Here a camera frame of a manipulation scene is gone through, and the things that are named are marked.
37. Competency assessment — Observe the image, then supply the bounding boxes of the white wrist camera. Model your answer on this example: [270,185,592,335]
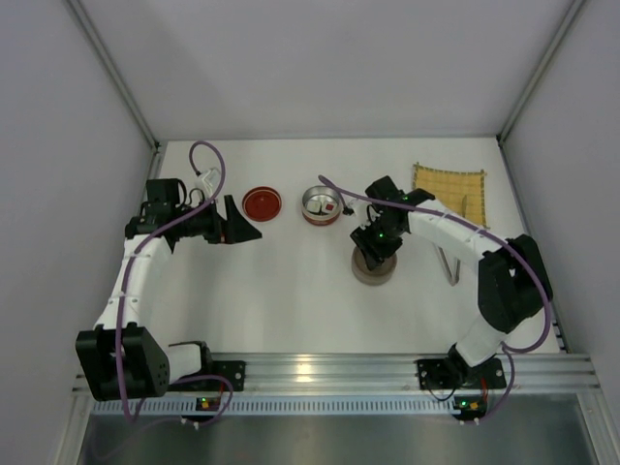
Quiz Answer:
[343,199,369,228]
[194,167,222,197]

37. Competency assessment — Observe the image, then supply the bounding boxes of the slotted cable duct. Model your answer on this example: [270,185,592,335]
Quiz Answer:
[89,394,485,417]

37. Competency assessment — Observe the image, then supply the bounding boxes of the metal tongs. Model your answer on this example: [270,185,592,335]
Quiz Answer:
[435,246,461,287]

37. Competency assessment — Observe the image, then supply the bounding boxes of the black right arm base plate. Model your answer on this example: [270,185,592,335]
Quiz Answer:
[416,357,508,391]

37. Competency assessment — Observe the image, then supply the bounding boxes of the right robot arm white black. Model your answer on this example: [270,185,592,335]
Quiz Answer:
[351,176,553,386]

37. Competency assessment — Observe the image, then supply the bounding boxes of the red metal lunch tin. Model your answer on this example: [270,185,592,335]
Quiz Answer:
[301,185,343,226]

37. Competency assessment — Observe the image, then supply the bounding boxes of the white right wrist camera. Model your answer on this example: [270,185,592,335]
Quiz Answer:
[343,199,369,228]

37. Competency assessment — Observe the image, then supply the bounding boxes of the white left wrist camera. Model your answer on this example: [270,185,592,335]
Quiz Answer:
[194,167,222,197]

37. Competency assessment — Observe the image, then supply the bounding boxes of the aluminium mounting rail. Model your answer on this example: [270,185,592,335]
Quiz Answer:
[72,352,602,394]

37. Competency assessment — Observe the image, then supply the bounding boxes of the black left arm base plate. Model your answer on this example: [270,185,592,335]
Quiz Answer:
[169,360,246,392]

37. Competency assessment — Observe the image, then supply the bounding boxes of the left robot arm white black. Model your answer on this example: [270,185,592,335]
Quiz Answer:
[76,178,263,401]

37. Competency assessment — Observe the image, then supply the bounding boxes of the brown round lid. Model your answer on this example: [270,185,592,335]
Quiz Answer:
[352,247,397,272]

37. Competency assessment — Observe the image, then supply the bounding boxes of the dark sushi roll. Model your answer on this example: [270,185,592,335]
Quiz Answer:
[305,200,323,216]

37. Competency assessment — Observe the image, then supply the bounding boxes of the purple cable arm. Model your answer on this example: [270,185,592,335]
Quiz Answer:
[317,174,553,427]
[118,140,233,431]

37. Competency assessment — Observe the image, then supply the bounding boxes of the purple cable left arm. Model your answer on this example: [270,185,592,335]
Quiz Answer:
[118,140,233,431]

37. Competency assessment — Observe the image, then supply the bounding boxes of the red round lid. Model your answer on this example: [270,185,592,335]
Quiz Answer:
[242,186,282,222]

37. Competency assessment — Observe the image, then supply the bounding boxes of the sushi roll with red centre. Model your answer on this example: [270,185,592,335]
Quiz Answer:
[320,201,338,216]

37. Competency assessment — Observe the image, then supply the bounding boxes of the bamboo sushi mat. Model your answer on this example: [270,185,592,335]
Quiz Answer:
[412,163,487,228]

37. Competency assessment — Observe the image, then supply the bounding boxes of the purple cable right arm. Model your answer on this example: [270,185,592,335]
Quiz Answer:
[317,174,553,427]

